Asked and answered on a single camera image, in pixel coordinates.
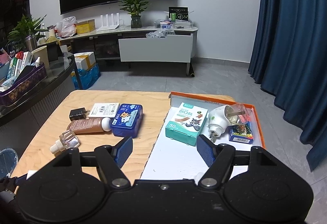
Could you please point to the white tv cabinet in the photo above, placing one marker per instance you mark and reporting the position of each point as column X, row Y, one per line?
column 131, row 45

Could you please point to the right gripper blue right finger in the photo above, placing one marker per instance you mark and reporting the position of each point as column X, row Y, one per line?
column 206, row 149

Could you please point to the white mosquito repellent plug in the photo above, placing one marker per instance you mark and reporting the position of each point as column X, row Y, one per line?
column 219, row 119

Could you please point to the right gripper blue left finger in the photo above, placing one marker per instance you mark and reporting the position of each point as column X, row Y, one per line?
column 122, row 151

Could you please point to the green bandage box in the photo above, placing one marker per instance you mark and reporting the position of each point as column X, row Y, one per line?
column 186, row 124

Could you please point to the black green display box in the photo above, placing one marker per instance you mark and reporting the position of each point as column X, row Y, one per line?
column 178, row 13

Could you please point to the white flat product box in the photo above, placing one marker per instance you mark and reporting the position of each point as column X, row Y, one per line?
column 104, row 110

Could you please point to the dark blue curtain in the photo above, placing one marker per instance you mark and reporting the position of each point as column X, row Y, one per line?
column 289, row 61

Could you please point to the white wifi router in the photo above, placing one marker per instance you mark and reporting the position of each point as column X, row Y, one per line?
column 109, row 22

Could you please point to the plastic lined waste bin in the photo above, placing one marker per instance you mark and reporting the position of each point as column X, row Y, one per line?
column 8, row 162

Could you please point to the blue bag with boxes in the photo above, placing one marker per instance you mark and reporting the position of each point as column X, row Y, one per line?
column 88, row 69

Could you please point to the black glass side table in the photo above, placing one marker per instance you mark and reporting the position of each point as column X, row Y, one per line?
column 21, row 121

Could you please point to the yellow box on cabinet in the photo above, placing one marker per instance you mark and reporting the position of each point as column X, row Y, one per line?
column 85, row 26

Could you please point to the leafy plant at left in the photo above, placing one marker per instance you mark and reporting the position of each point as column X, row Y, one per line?
column 25, row 27

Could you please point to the blue tin box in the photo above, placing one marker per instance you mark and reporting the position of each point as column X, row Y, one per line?
column 127, row 121

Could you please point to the purple ornate storage box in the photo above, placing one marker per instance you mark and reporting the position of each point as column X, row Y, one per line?
column 23, row 85

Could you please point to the steel thermos cup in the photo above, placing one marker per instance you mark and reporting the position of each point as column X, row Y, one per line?
column 30, row 42

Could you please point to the red tiger playing card box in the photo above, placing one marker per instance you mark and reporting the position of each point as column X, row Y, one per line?
column 241, row 133

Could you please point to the potted plant on cabinet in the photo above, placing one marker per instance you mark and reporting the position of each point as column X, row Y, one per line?
column 134, row 9

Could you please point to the person's left hand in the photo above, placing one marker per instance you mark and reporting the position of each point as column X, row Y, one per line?
column 8, row 186

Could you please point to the clear glass refill bottle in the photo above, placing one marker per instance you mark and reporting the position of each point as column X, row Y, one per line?
column 66, row 140

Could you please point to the black usb charger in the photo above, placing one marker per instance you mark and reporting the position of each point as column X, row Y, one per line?
column 79, row 113

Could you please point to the white square charger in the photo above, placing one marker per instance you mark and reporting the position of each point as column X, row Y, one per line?
column 30, row 173

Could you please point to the white plastic bag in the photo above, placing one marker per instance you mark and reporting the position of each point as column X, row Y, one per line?
column 66, row 27

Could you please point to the brown cosmetic tube white cap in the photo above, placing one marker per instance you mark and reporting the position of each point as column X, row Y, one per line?
column 90, row 125

